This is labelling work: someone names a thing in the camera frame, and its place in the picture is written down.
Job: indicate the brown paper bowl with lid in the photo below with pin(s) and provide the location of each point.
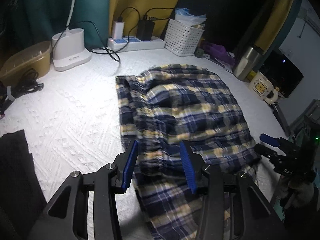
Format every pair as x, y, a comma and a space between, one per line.
35, 57

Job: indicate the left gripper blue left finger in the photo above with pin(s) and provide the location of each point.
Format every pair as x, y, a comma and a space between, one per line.
125, 163

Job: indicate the white blue plastic bag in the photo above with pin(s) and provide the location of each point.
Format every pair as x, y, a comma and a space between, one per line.
184, 16

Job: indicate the purple cloth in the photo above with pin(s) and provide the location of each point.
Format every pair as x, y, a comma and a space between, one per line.
218, 52

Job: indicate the black charger adapter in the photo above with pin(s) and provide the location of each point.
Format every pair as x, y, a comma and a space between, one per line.
145, 29

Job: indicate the white power strip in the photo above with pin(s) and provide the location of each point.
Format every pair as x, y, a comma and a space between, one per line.
133, 44

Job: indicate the black monitor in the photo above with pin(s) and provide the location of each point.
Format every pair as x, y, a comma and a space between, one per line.
282, 73

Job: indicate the white textured table cover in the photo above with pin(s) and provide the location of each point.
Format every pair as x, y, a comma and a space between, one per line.
73, 123

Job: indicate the small green textured jar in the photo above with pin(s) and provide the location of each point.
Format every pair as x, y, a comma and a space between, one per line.
199, 53

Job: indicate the white charger adapter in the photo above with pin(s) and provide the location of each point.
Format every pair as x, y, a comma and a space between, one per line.
117, 29

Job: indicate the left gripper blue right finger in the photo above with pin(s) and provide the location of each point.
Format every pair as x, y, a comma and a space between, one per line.
195, 169

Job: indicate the cream bear mug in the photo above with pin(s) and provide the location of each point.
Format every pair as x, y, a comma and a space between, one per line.
262, 87

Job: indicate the white perforated plastic basket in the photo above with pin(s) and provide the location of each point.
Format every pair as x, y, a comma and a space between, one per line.
180, 39

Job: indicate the stainless steel tumbler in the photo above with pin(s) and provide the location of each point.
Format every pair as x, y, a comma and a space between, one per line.
249, 60

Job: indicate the blue yellow plaid pants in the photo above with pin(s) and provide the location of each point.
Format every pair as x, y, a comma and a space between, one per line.
164, 106

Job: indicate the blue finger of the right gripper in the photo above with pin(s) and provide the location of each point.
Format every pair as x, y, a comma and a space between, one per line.
265, 151
269, 140

